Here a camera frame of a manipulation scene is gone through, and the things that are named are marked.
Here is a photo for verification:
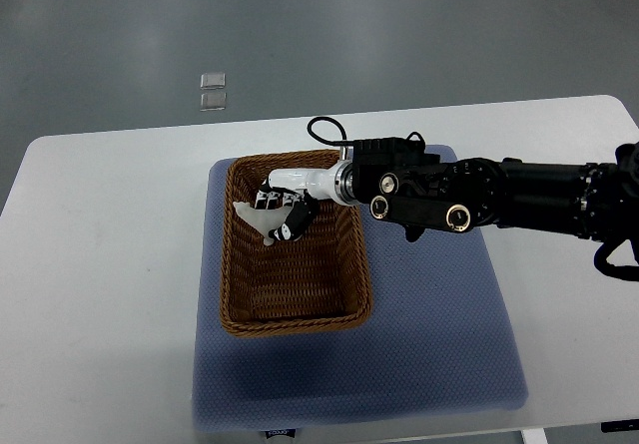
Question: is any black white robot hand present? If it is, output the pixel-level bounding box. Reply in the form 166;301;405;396
253;160;358;243

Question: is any white bear figurine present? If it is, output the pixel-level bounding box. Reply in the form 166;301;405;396
233;202;293;246

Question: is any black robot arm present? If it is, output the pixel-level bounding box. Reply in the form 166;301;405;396
331;132;638;281

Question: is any brown wicker basket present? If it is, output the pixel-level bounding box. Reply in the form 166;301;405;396
219;150;373;337

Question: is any lower metal floor plate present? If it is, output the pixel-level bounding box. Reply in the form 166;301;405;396
200;91;227;112

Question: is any metal floor plate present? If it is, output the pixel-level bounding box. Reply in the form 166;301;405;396
200;91;227;112
200;72;226;90

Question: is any upper metal floor plate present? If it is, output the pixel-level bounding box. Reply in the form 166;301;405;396
200;72;226;90

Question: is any blue quilted mat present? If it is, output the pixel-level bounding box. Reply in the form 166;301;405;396
192;151;528;433

